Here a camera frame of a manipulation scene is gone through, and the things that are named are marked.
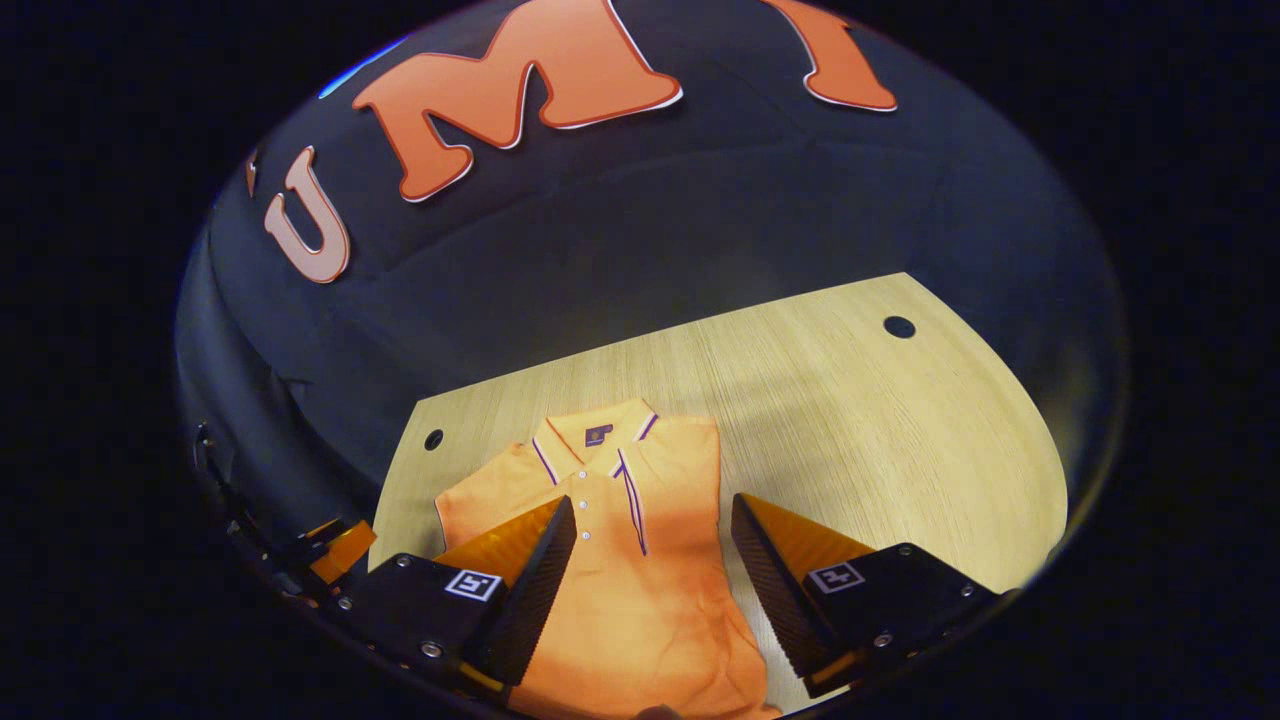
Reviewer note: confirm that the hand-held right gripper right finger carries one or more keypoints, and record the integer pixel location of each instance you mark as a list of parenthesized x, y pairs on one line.
[(770, 590)]

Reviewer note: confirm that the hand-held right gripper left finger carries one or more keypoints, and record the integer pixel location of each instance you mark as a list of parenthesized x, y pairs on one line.
[(535, 590)]

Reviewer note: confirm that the orange polo T-shirt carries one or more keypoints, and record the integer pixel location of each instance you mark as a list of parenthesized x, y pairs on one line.
[(650, 600)]

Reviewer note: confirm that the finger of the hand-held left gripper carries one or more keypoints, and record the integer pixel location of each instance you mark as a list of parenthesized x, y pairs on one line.
[(345, 552)]

